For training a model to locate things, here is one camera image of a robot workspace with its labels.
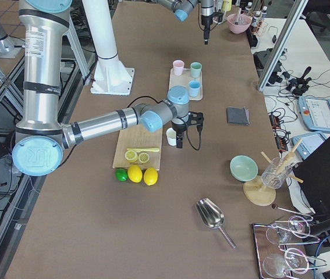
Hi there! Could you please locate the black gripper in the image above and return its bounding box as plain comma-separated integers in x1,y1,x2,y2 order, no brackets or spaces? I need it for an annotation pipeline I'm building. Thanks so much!
201,8,214,45
171,111,204,149

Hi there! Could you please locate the cream yellow cup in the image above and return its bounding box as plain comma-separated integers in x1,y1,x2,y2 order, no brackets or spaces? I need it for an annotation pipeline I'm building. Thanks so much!
166,127,176,146

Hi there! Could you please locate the green cup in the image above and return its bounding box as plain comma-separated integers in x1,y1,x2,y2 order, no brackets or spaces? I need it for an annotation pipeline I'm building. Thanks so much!
190,62,202,78

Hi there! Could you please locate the pink cup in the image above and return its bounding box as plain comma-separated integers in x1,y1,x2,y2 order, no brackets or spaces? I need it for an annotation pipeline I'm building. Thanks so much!
172,60,184,76

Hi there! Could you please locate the blue cup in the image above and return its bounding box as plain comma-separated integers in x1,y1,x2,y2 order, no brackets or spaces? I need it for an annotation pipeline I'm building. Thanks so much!
188,80,201,97

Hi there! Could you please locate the cream rabbit tray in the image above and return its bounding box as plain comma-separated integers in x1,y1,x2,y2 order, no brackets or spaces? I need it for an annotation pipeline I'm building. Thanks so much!
168,68,203,101

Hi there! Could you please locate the wine glass rack tray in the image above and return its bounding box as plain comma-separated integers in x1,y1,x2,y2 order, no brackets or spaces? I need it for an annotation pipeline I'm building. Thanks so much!
251,215,327,278

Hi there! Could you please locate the white dish rack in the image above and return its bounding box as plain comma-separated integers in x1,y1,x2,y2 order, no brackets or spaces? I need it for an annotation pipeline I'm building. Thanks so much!
212,0,232,24

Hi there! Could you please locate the pink bowl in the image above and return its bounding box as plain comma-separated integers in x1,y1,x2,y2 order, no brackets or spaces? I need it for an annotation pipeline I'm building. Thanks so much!
227,14,251,34

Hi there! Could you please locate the lemon half slice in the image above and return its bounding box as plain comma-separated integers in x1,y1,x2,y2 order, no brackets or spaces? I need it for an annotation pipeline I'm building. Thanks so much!
138,152,150,164
125,150,139,163

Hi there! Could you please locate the wooden cutting board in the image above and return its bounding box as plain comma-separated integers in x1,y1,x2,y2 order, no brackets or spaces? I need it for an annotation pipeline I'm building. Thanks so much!
112,125,162,171

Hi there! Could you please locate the yellow plastic knife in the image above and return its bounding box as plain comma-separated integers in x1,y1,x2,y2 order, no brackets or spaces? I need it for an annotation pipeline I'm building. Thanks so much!
126,148,160,152

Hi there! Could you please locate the yellow lemon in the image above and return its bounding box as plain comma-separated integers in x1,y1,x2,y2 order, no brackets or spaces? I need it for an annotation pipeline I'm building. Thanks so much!
127,164,143,183
144,167,158,186

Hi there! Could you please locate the grey folded cloth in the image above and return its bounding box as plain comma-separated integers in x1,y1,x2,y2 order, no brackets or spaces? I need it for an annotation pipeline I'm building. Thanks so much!
226,107,250,126

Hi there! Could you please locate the green lime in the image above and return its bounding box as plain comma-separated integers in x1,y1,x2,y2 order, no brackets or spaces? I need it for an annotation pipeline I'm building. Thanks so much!
115,169,129,182

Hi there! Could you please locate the green bowl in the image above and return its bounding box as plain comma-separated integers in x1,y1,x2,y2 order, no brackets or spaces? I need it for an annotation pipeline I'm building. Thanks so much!
229,155,258,182

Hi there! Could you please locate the metal scoop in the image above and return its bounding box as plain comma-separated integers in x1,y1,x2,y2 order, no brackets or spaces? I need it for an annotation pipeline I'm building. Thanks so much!
196,198,236,249

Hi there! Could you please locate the wooden cup rack stand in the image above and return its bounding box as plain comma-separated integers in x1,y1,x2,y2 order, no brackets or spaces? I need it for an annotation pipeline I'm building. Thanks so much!
243,139,303,206

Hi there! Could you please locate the clear textured glass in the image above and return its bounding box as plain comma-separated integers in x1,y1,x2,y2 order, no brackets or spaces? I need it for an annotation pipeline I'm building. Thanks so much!
261,158,294,189

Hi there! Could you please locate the blue teach pendant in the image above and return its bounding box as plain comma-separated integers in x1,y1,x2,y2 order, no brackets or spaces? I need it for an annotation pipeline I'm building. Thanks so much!
298,96,330,133
292,131,327,160

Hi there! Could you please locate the black monitor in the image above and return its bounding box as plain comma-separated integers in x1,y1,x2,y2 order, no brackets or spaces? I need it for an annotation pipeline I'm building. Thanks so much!
293,137,330,215

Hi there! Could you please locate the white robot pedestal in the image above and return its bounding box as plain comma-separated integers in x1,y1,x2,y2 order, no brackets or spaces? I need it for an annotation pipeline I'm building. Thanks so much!
83,0,134,96

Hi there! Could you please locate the aluminium frame post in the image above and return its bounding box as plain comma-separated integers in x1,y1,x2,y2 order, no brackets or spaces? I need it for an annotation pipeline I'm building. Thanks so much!
257,0,308,92

